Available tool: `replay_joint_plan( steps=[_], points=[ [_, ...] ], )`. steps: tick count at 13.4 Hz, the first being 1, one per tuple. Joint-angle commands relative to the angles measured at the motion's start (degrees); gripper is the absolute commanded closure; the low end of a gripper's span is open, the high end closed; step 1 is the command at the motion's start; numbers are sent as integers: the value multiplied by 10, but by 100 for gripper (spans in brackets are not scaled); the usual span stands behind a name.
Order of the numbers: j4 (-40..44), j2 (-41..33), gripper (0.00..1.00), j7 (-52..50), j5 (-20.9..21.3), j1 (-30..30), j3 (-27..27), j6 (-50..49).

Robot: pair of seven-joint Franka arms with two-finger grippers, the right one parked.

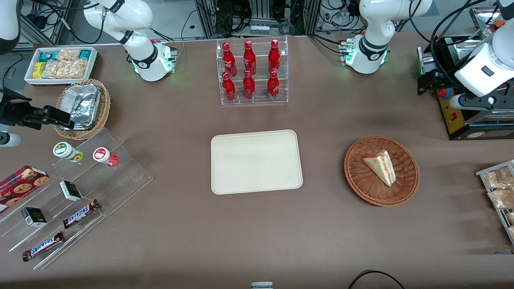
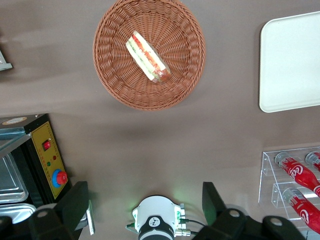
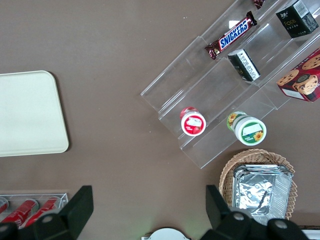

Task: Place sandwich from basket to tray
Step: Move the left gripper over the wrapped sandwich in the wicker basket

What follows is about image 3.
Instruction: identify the woven wicker basket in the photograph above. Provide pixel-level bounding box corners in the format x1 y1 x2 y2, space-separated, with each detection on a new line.
218 148 298 221

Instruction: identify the cream plastic tray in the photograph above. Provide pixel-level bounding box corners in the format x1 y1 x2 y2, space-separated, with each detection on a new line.
0 70 70 158

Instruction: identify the white round object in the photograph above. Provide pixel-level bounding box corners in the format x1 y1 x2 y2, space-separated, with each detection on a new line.
141 227 191 240

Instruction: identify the clear acrylic stepped shelf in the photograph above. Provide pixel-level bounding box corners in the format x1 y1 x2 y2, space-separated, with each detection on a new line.
140 0 320 170

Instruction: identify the Snickers chocolate bar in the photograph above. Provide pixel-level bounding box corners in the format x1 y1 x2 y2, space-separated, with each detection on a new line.
204 10 258 61

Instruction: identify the black Face tissue box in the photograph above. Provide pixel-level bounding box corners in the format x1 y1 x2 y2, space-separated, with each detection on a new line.
275 0 320 39

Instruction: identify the aluminium foil container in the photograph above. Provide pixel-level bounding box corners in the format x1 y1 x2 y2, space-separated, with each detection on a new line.
231 163 294 227

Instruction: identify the red cola can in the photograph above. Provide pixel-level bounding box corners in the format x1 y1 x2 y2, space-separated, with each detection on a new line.
0 198 39 227
24 196 61 228

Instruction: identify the small black tissue pack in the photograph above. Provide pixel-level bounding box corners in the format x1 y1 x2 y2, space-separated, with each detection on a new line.
227 48 261 83

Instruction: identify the clear acrylic can holder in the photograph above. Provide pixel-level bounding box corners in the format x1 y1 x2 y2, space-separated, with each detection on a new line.
0 191 69 230

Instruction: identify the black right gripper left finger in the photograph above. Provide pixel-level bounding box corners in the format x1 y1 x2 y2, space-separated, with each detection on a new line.
0 185 95 240

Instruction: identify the red chocolate chip cookie box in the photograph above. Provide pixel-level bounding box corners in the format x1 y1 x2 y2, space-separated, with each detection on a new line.
276 48 320 103

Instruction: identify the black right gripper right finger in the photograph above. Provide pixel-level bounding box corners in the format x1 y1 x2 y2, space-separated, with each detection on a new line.
201 184 309 240

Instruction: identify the green lidded sunflower jar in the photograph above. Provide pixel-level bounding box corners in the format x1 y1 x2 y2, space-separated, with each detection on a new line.
226 111 267 147

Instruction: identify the red lidded strawberry jar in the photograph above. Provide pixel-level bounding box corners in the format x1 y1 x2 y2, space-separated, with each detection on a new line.
179 106 207 137

